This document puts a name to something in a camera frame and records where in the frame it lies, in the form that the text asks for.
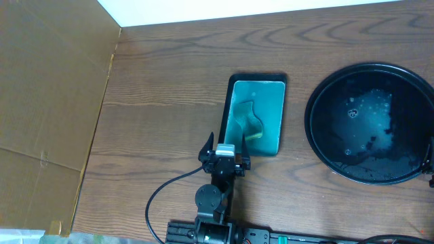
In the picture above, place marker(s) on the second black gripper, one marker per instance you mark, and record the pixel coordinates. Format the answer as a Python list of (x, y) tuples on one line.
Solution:
[(430, 169)]

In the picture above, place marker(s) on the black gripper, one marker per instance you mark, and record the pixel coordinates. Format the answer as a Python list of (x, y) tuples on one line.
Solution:
[(224, 165)]

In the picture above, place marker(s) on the yellow green scrubbing sponge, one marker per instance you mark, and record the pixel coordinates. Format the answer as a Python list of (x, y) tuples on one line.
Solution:
[(249, 123)]

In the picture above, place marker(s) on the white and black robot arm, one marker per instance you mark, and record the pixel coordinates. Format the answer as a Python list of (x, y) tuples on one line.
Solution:
[(214, 200)]

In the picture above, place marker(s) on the rectangular black water tray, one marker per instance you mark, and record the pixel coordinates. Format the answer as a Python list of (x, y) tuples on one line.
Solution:
[(267, 92)]

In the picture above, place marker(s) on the round black tray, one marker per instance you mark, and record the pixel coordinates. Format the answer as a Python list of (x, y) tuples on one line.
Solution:
[(371, 122)]

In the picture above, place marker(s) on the brown cardboard panel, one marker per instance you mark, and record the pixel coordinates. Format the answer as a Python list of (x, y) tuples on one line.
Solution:
[(56, 58)]

